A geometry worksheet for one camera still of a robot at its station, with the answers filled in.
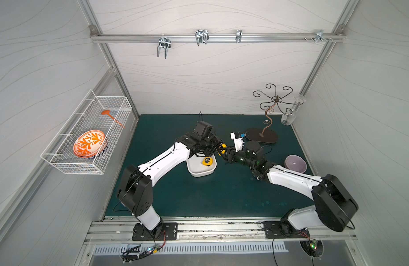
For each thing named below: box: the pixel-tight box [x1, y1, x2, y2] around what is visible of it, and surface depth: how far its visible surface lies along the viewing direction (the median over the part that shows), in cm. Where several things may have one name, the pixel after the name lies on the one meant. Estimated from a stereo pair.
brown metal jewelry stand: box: [246, 83, 298, 144], surface depth 91 cm
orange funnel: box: [100, 109, 126, 129], surface depth 80 cm
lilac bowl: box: [284, 154, 308, 174], surface depth 93 cm
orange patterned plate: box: [73, 129, 109, 159], surface depth 64 cm
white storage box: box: [186, 152, 218, 178], surface depth 95 cm
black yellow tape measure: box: [201, 156, 214, 167], surface depth 97 cm
